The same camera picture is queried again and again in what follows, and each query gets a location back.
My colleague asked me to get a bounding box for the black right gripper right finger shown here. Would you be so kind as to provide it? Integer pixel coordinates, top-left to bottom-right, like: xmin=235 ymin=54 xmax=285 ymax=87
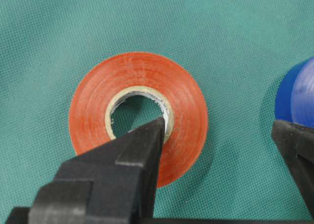
xmin=271 ymin=120 xmax=314 ymax=216

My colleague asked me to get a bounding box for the green table cloth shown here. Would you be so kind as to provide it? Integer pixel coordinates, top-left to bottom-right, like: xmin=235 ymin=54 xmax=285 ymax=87
xmin=0 ymin=0 xmax=314 ymax=223

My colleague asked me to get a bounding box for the blue tape roll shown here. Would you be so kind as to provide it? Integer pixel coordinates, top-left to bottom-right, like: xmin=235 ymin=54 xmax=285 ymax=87
xmin=275 ymin=57 xmax=314 ymax=128

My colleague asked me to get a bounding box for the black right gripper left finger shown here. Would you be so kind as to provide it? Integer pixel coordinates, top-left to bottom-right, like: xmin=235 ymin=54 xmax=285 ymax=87
xmin=7 ymin=117 xmax=165 ymax=224

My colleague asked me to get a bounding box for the red tape roll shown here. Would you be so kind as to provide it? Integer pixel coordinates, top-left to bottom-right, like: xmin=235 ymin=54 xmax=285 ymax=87
xmin=68 ymin=52 xmax=209 ymax=188

